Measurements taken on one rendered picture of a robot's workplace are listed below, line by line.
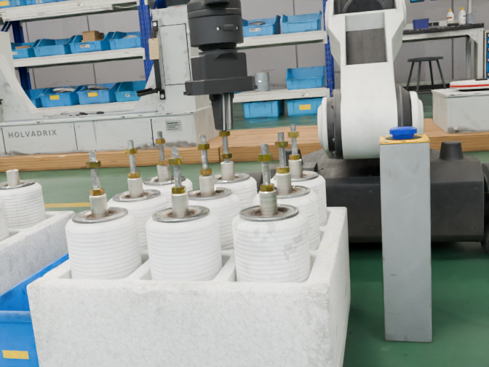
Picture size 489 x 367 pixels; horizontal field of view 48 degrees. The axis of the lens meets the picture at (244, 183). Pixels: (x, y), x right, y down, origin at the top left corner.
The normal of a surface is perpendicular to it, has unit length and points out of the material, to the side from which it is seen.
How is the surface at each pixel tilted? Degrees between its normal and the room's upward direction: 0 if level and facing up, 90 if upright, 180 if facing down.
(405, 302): 90
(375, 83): 38
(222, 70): 90
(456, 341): 0
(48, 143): 90
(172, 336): 90
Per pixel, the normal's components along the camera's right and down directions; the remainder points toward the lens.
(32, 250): 0.97, -0.04
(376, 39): -0.21, -0.44
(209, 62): 0.51, 0.13
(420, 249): -0.23, 0.21
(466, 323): -0.07, -0.98
